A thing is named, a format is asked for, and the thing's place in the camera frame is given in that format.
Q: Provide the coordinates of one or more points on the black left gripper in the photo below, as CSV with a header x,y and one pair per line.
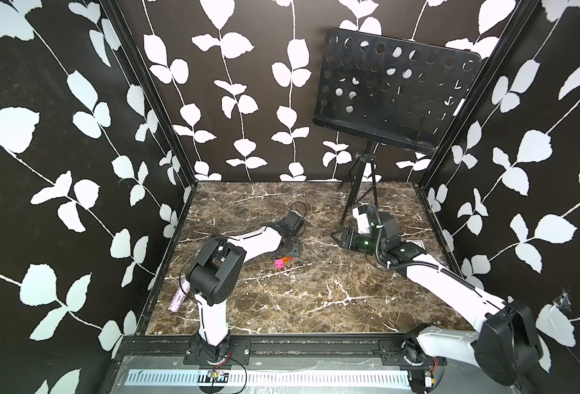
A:
x,y
296,247

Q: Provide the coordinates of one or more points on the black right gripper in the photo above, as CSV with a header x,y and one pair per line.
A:
x,y
346,237

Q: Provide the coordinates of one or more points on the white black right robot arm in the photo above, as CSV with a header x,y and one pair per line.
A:
x,y
503,341

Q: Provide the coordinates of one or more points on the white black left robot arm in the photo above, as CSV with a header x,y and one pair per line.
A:
x,y
213,274

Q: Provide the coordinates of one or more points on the black music stand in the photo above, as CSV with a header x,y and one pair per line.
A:
x,y
390,91

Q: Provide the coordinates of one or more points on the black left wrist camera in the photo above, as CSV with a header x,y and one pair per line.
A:
x,y
293,223

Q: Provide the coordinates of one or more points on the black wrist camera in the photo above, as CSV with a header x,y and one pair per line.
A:
x,y
293,223
382,220

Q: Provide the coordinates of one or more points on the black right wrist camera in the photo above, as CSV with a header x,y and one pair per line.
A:
x,y
382,220

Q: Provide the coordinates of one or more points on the black mounting rail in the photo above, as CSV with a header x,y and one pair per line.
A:
x,y
391,349

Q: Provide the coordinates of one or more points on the white perforated cable duct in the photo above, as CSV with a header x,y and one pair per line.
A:
x,y
238,378

